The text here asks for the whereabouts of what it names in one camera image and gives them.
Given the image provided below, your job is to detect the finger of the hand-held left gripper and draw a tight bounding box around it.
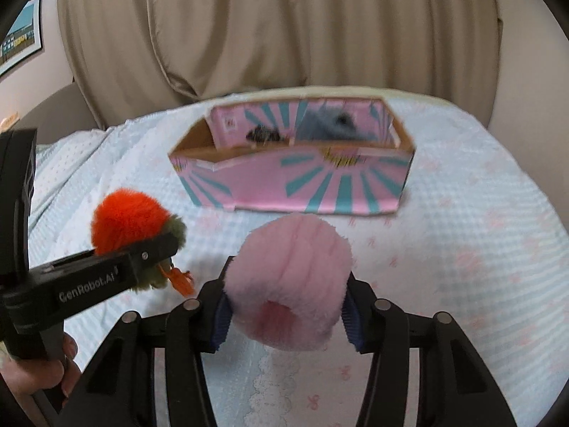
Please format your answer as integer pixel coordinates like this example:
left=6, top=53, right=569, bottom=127
left=119, top=232, right=180, bottom=286

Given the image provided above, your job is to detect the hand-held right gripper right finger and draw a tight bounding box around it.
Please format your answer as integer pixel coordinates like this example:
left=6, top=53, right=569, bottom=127
left=340, top=271, right=504, bottom=427

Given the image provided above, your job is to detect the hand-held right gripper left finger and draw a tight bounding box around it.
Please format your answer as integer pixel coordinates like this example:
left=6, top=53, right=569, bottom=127
left=58, top=255, right=237, bottom=427

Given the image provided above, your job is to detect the orange and green fluffy pompom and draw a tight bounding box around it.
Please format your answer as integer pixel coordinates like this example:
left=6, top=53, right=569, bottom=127
left=90, top=189, right=197, bottom=297

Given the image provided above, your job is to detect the pink fluffy scrunchie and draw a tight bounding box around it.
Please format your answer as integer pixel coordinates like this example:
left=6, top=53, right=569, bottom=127
left=222, top=213, right=355, bottom=353

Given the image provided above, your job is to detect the pink striped cardboard box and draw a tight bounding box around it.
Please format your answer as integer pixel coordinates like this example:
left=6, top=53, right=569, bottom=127
left=167, top=96, right=417, bottom=217

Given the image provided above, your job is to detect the black patterned scrunchie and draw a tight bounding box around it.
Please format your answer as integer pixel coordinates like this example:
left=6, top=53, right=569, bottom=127
left=245, top=125, right=282, bottom=143

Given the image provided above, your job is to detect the person's left hand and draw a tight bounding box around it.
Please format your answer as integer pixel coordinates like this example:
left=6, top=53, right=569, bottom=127
left=0, top=333, right=84, bottom=415

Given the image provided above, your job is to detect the light blue checked blanket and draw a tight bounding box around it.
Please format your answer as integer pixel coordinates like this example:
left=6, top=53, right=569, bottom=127
left=27, top=96, right=569, bottom=427

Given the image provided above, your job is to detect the grey armchair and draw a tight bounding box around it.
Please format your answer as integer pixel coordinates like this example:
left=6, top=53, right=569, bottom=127
left=0, top=84, right=101, bottom=147

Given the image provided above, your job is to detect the beige curtain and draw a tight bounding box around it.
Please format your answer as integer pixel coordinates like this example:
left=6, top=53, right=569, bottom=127
left=56, top=0, right=187, bottom=129
left=147, top=0, right=504, bottom=99

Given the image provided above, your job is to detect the framed wall picture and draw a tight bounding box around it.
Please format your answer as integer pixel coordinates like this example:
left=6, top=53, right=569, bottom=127
left=0, top=0, right=43, bottom=77

